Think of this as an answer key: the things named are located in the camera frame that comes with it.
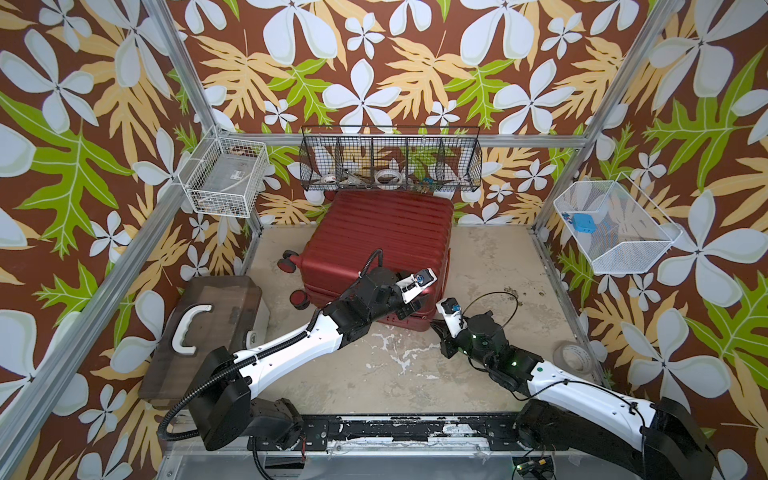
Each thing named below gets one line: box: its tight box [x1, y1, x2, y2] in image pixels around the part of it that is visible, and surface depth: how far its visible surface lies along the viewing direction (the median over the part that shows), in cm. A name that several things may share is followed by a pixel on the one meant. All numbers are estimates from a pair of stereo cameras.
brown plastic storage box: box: [139, 275, 262, 410], surface depth 75 cm
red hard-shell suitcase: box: [277, 190, 455, 331], surface depth 91 cm
